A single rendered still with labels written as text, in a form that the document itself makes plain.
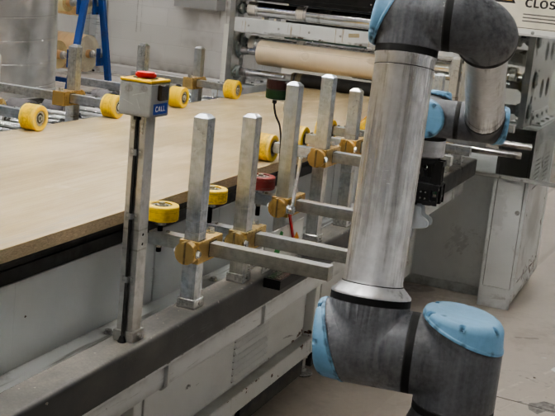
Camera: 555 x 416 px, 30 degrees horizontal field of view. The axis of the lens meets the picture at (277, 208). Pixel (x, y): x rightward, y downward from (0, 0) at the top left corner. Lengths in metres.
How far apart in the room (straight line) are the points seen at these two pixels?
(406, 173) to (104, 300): 0.83
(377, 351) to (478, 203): 3.24
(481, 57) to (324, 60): 3.18
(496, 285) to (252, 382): 1.94
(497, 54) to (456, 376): 0.59
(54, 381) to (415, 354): 0.64
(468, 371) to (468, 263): 3.28
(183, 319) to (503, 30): 0.89
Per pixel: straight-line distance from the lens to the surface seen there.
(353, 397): 3.75
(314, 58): 5.11
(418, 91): 1.89
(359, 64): 5.03
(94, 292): 2.35
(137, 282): 2.05
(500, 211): 4.92
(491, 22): 1.91
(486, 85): 2.11
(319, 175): 2.92
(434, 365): 1.86
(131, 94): 1.96
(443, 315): 1.87
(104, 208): 2.29
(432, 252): 5.17
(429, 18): 1.89
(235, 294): 2.44
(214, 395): 3.17
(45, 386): 1.87
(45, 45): 6.54
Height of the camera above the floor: 1.43
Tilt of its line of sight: 13 degrees down
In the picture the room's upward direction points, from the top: 6 degrees clockwise
